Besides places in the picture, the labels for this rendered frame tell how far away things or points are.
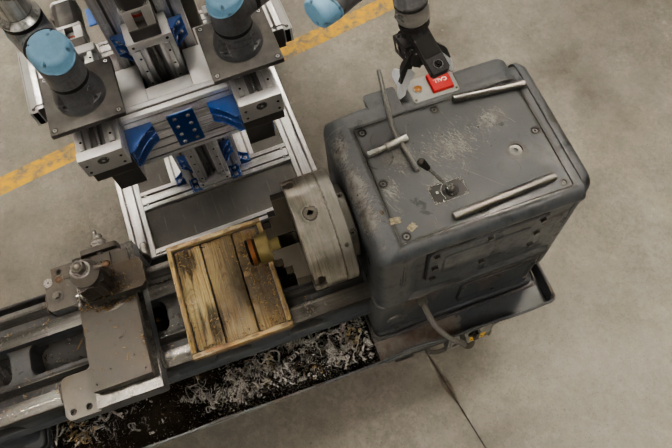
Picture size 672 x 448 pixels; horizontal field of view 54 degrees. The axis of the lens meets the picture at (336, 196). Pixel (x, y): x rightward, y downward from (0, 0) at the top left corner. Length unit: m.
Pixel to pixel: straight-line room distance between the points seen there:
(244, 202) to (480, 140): 1.38
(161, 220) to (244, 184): 0.39
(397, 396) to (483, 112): 1.38
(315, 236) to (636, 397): 1.71
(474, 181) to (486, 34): 1.98
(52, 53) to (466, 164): 1.13
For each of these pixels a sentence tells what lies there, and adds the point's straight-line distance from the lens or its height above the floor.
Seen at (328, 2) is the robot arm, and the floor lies 1.70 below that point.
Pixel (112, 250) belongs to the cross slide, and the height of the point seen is 0.95.
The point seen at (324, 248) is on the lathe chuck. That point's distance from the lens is 1.68.
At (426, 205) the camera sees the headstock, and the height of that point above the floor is 1.25.
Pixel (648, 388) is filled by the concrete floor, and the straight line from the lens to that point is 3.01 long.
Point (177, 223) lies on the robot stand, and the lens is 2.91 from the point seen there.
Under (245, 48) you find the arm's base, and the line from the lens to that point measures 2.03.
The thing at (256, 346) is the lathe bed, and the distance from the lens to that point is 2.13.
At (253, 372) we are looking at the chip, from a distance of 2.26.
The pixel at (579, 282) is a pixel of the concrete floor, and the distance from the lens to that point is 3.04.
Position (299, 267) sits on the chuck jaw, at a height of 1.12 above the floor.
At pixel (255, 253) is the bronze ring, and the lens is 1.80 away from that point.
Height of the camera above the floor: 2.76
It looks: 64 degrees down
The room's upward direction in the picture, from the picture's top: 7 degrees counter-clockwise
